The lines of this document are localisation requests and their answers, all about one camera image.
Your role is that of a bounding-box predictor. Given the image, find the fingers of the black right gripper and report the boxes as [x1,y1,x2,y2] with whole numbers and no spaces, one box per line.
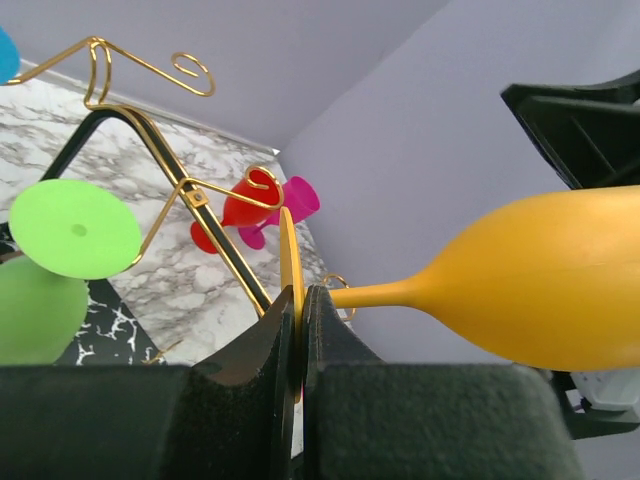
[501,71,639,189]

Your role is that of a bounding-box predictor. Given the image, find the black left gripper left fingers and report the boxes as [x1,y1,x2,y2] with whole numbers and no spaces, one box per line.
[1,288,294,479]

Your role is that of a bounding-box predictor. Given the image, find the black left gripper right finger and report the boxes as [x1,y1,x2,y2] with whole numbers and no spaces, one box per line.
[303,286,584,479]

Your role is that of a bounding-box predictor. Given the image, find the orange wine glass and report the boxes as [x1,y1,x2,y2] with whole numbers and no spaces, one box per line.
[278,184,640,401]

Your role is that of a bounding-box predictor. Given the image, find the red wine glass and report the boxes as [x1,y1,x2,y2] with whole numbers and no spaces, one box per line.
[221,166,284,227]

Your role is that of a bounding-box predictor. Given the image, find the magenta wine glass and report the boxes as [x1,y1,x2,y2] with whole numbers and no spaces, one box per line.
[238,176,321,250]

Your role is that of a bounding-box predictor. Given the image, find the green wine glass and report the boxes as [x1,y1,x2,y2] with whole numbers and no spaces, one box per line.
[1,179,142,365]

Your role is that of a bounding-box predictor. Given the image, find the blue wine glass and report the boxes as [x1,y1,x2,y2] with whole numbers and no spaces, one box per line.
[0,28,21,85]

